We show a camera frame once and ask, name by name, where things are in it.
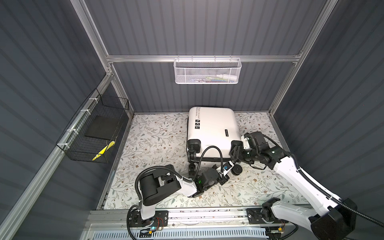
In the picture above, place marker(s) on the white tube in basket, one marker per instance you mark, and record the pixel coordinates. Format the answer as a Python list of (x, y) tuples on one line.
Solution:
[(227, 78)]

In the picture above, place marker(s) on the black wire mesh basket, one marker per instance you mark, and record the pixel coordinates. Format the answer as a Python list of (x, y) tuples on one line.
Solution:
[(73, 142)]

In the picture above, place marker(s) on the white wire mesh basket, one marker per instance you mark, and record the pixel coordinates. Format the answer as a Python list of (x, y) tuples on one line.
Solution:
[(203, 71)]

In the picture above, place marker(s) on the yellow black striped item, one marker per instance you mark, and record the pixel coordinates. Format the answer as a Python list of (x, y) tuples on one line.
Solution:
[(111, 144)]

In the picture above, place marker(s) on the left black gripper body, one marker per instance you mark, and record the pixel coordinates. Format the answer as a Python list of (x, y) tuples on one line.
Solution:
[(223, 181)]

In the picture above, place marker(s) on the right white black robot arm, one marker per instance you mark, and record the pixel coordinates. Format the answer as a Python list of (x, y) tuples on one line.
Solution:
[(330, 217)]

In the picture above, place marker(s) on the aluminium front rail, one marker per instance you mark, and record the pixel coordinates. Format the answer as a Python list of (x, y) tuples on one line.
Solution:
[(202, 217)]

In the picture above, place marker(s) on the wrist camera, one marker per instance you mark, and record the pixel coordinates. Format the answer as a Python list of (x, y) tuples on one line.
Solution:
[(255, 140), (227, 167)]

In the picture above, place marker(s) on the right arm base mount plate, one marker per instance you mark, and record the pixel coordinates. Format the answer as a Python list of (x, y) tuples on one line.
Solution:
[(256, 217)]

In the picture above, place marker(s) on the white perforated vent panel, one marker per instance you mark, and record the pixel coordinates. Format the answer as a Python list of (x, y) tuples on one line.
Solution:
[(206, 234)]

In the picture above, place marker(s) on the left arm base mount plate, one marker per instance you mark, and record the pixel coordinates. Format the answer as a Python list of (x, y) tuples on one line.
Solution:
[(160, 219)]

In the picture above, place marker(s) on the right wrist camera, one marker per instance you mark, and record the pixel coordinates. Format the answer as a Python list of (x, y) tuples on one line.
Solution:
[(255, 140)]

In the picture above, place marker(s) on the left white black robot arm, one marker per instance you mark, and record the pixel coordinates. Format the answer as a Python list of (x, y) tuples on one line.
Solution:
[(156, 183)]

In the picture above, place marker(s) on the black carry-on suitcase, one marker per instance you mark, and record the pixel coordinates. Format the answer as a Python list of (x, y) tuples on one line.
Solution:
[(210, 126)]

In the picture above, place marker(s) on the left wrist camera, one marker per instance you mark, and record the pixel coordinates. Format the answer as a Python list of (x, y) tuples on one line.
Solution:
[(227, 167)]

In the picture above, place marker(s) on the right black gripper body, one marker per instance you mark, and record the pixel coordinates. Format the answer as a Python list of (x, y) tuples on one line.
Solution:
[(246, 154)]

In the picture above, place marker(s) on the black flat pad in basket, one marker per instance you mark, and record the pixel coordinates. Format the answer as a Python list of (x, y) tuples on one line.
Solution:
[(104, 128)]

